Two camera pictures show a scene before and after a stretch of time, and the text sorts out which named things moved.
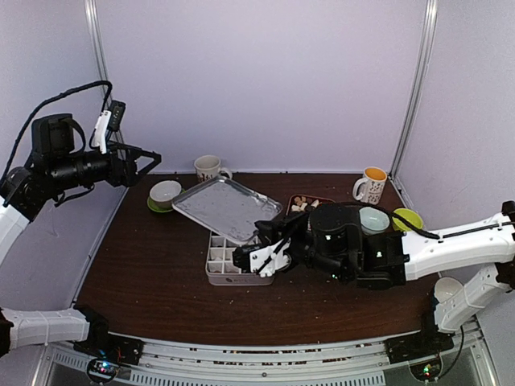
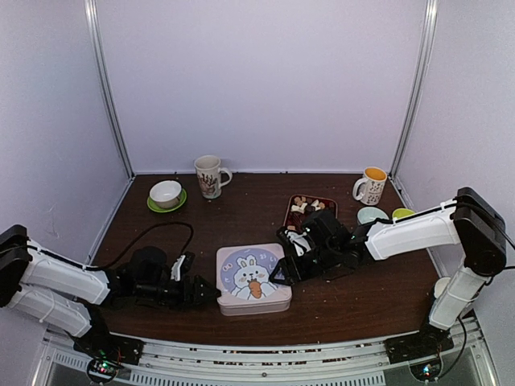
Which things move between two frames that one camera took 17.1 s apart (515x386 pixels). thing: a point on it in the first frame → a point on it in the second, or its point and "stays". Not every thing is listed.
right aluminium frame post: (427, 45) stays
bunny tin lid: (227, 207) → (243, 274)
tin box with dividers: (221, 268) → (256, 310)
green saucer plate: (158, 209) stays
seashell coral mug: (208, 167) stays
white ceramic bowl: (163, 192) stays
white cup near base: (447, 287) stays
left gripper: (128, 176) → (187, 301)
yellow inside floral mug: (370, 188) stays
